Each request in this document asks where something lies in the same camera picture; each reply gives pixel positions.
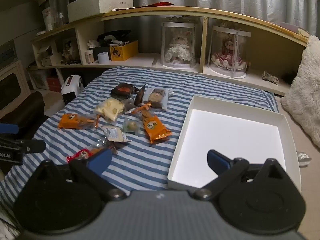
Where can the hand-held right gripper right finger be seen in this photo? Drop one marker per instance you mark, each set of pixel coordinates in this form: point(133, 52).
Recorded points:
point(217, 160)

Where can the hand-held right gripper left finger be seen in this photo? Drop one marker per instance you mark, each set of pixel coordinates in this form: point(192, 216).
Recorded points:
point(100, 161)

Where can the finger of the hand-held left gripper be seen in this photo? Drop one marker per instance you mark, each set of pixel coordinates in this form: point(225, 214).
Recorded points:
point(31, 146)
point(8, 128)

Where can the clear brown candy wrapper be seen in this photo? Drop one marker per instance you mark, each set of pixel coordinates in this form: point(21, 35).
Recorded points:
point(105, 145)

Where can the red snack packet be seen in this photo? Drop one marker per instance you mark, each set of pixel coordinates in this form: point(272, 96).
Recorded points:
point(78, 155)

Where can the white cardboard tray box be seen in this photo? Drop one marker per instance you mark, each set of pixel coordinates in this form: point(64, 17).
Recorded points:
point(225, 135)

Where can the beige labelled packet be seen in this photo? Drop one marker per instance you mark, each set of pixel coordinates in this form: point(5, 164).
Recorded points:
point(115, 133)

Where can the clear green ball packet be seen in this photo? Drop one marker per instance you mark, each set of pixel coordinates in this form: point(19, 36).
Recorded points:
point(131, 126)

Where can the orange biscuit packet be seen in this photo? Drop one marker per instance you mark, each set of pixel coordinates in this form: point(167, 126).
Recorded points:
point(75, 121)
point(156, 130)

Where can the yellow cheese pastry packet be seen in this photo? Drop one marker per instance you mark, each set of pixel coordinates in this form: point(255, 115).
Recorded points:
point(110, 110)

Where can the clear dark ball packet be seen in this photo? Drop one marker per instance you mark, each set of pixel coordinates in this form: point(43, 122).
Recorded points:
point(129, 105)

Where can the black and orange packet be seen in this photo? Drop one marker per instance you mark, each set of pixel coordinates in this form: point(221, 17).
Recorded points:
point(122, 91)

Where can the dark brown packet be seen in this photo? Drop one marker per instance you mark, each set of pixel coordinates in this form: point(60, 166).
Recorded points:
point(140, 96)

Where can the clear round pastry packet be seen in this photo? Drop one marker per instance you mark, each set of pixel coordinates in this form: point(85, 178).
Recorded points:
point(156, 97)

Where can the black cushion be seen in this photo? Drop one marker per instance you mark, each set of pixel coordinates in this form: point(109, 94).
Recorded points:
point(22, 110)

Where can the beige cabinet with dark window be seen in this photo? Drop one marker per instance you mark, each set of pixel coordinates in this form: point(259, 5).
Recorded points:
point(11, 85)

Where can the blue striped blanket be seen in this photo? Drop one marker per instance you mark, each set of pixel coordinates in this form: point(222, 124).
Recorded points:
point(150, 167)

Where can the red box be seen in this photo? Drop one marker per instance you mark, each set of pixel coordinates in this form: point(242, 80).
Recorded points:
point(53, 84)

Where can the small white heater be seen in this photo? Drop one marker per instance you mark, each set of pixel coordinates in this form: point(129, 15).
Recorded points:
point(71, 87)

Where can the small cardboard box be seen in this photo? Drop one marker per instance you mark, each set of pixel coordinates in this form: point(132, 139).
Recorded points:
point(46, 60)

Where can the crumpled clear wrapper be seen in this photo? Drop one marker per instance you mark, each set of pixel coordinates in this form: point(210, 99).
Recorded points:
point(304, 158)

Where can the small beige ornament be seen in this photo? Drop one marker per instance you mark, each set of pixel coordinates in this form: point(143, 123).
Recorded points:
point(270, 78)

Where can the brown figurine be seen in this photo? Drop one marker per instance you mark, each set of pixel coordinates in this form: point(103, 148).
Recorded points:
point(70, 52)

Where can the white cylinder cup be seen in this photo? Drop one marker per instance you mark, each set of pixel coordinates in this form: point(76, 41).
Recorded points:
point(103, 58)

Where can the small brown jar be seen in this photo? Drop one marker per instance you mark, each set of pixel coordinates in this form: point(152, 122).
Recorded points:
point(89, 57)

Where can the pink dress doll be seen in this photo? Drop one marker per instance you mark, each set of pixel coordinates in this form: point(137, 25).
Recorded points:
point(227, 55)

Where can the fluffy white pillow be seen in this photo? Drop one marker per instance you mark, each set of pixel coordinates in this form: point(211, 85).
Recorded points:
point(302, 92)

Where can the yellow box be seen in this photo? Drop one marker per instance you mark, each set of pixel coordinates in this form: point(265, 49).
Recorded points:
point(123, 52)

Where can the clear glass jar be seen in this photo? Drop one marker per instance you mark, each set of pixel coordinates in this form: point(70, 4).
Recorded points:
point(48, 20)

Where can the white crumpled tissue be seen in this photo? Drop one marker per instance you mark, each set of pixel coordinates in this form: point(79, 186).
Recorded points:
point(93, 44)

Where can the white dress doll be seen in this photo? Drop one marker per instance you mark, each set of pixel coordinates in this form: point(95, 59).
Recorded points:
point(178, 47)

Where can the small clear bottle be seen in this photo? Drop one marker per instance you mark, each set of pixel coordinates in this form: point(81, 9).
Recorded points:
point(60, 20)

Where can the black bag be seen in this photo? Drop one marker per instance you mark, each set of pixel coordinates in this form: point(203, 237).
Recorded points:
point(112, 36)

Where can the pink box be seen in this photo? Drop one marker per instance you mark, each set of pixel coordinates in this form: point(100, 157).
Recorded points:
point(290, 26)

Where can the white gift box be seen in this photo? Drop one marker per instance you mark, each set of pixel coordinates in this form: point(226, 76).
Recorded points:
point(100, 5)

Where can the wooden shelf unit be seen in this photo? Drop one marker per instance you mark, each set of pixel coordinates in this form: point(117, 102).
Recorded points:
point(150, 13)

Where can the red paper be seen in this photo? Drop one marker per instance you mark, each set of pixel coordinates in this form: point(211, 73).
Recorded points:
point(160, 4)

